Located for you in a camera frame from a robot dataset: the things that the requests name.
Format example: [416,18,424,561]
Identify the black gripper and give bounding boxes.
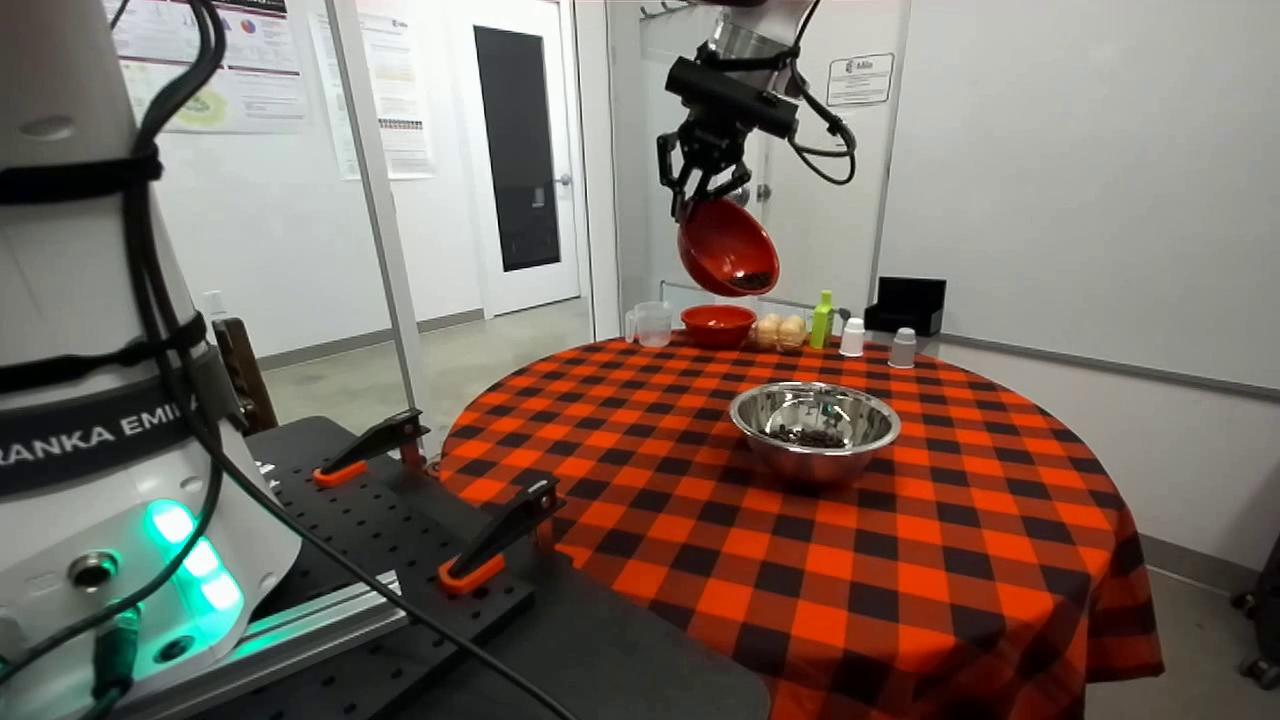
[656,106,784,223]

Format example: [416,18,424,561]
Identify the red bowl holding coffee beans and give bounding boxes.
[678,195,784,300]

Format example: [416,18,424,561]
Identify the empty red bowl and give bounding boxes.
[682,300,761,352]

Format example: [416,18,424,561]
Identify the shiny metal bowl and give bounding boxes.
[729,379,907,490]

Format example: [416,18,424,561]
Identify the clear plastic measuring cup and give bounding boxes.
[622,297,682,352]

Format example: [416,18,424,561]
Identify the white door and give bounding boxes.
[713,0,913,321]

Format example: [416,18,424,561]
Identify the carton of eggs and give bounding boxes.
[753,314,815,352]

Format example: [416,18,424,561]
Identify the white door sign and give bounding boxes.
[826,52,899,112]

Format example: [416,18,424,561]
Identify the small green bottle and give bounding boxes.
[807,289,842,355]

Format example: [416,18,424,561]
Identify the black orange spring clamp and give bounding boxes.
[310,405,431,495]
[435,476,566,602]

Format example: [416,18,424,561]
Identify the orange black checkered tablecloth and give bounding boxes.
[435,334,1168,720]

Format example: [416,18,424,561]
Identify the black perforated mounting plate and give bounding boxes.
[197,412,775,720]

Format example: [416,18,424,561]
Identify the brown wooden chair back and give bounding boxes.
[212,317,283,437]

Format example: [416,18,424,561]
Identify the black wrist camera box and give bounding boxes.
[661,52,807,139]

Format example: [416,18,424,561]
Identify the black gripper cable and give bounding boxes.
[781,71,865,192]

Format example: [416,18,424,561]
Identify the black box on wall rail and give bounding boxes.
[865,271,951,340]

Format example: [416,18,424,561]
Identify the white paper sheet on wall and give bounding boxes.
[352,7,442,181]

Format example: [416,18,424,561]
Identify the aluminium frame post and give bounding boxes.
[324,0,431,422]

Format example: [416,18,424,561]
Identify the wall poster papers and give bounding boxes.
[113,0,312,137]

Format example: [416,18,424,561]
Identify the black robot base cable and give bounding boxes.
[0,0,579,720]

